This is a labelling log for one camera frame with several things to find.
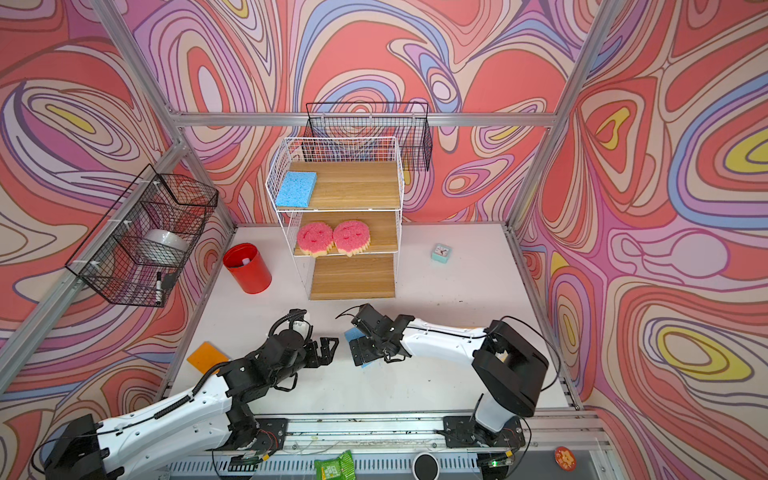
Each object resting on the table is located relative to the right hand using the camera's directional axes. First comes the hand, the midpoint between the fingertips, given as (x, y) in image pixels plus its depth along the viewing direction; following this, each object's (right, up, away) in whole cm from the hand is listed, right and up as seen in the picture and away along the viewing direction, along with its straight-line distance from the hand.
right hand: (370, 357), depth 84 cm
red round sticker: (+48, -19, -14) cm, 53 cm away
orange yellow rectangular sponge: (-48, -1, +2) cm, 48 cm away
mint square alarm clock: (+25, +30, +24) cm, 45 cm away
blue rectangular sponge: (-5, +5, +7) cm, 10 cm away
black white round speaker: (+13, -18, -19) cm, 29 cm away
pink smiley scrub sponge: (-14, +34, -6) cm, 37 cm away
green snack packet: (-6, -21, -16) cm, 26 cm away
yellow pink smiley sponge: (-5, +34, -6) cm, 35 cm away
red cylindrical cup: (-39, +25, +7) cm, 47 cm away
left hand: (-11, +6, -4) cm, 13 cm away
